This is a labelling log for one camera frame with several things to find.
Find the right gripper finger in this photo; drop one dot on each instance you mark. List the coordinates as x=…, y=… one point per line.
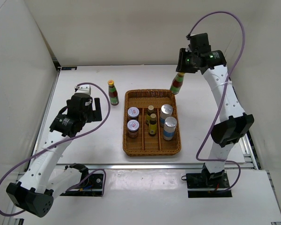
x=183, y=61
x=97, y=112

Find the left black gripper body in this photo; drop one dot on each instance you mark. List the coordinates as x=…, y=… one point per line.
x=89, y=116

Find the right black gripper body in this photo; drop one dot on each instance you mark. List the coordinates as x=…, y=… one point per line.
x=193, y=55

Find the yellow cap sauce bottle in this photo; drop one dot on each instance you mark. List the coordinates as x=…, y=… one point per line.
x=113, y=94
x=177, y=83

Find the silver lid jar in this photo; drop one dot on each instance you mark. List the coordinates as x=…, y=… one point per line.
x=133, y=113
x=132, y=128

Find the white blue canister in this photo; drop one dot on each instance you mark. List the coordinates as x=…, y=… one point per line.
x=165, y=112
x=169, y=128

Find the small yellow label bottle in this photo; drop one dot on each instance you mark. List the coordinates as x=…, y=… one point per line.
x=153, y=125

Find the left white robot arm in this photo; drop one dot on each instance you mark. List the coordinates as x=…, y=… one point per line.
x=35, y=191

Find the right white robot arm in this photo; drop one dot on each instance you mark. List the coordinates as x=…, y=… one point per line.
x=230, y=123

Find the brown wicker basket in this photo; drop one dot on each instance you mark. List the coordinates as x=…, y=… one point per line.
x=144, y=144

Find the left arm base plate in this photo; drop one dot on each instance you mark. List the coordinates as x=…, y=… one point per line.
x=94, y=187

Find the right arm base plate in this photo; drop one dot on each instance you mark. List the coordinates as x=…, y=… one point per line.
x=198, y=188

